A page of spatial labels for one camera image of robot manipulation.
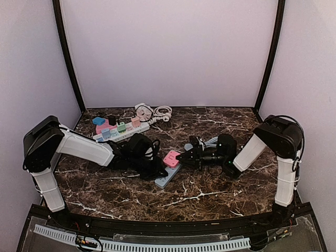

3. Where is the green USB charger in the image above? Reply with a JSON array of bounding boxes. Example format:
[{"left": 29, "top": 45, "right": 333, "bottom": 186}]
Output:
[{"left": 117, "top": 122, "right": 126, "bottom": 133}]

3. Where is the salmon pink charger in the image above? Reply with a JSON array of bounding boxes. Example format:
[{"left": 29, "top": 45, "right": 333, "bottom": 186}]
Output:
[{"left": 131, "top": 117, "right": 141, "bottom": 128}]

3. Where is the right black frame post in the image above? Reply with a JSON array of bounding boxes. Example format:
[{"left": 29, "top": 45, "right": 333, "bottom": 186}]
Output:
[{"left": 253, "top": 0, "right": 286, "bottom": 114}]

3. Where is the blue power strip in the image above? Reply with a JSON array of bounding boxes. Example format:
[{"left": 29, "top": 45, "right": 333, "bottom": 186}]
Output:
[{"left": 154, "top": 164, "right": 182, "bottom": 189}]

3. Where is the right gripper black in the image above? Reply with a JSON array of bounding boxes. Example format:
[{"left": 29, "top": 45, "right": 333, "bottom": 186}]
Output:
[{"left": 176, "top": 144, "right": 227, "bottom": 172}]

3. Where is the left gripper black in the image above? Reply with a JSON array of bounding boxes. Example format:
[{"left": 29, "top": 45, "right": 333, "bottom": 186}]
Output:
[{"left": 128, "top": 154, "right": 166, "bottom": 181}]

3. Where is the grey-blue charger cube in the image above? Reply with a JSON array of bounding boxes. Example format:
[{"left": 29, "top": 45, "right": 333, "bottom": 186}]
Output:
[{"left": 101, "top": 128, "right": 111, "bottom": 139}]

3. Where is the white coiled cable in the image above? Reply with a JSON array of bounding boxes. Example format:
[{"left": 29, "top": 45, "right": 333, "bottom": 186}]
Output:
[{"left": 153, "top": 105, "right": 173, "bottom": 122}]

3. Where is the blue plug on hub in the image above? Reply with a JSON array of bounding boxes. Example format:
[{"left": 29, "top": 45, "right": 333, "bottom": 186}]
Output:
[{"left": 92, "top": 117, "right": 106, "bottom": 125}]

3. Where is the pink plug adapter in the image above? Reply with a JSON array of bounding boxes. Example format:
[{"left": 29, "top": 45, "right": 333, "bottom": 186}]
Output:
[{"left": 163, "top": 150, "right": 180, "bottom": 169}]

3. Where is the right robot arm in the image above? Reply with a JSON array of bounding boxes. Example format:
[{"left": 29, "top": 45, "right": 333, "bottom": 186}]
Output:
[{"left": 176, "top": 115, "right": 306, "bottom": 207}]

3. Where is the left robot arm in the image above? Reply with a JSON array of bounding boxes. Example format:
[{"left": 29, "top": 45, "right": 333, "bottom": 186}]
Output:
[{"left": 23, "top": 115, "right": 168, "bottom": 229}]

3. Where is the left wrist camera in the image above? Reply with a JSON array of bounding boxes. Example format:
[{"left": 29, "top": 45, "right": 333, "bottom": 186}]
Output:
[{"left": 127, "top": 133, "right": 153, "bottom": 158}]

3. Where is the left black frame post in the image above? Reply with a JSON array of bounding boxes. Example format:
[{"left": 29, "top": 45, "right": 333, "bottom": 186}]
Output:
[{"left": 52, "top": 0, "right": 86, "bottom": 114}]

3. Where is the black USB cable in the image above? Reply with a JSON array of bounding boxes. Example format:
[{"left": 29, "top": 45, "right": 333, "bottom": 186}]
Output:
[{"left": 115, "top": 109, "right": 137, "bottom": 124}]

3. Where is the black plug on hub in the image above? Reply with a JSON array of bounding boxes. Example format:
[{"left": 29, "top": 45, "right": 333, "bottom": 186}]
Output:
[{"left": 108, "top": 115, "right": 117, "bottom": 126}]

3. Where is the black front rail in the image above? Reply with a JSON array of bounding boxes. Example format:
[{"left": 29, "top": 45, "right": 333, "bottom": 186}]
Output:
[{"left": 28, "top": 203, "right": 312, "bottom": 237}]

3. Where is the pink white round socket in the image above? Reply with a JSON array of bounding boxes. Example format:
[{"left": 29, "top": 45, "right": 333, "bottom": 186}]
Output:
[{"left": 134, "top": 103, "right": 153, "bottom": 122}]

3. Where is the white multicolour power strip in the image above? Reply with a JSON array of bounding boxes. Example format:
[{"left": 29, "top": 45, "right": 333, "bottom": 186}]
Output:
[{"left": 93, "top": 122, "right": 150, "bottom": 142}]

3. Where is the blue strip power cord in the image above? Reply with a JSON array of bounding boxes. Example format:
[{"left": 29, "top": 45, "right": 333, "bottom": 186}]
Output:
[{"left": 184, "top": 139, "right": 220, "bottom": 151}]

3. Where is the black frame post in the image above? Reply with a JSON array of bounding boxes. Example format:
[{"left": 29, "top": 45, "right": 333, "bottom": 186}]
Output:
[
  {"left": 52, "top": 0, "right": 86, "bottom": 114},
  {"left": 253, "top": 0, "right": 286, "bottom": 114}
]

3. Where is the white slotted cable duct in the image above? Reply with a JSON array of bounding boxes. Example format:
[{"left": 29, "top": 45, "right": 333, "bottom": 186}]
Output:
[{"left": 34, "top": 224, "right": 250, "bottom": 251}]

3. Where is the pink triangular power hub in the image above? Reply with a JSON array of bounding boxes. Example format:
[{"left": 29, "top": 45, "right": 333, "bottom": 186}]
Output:
[{"left": 96, "top": 119, "right": 117, "bottom": 134}]

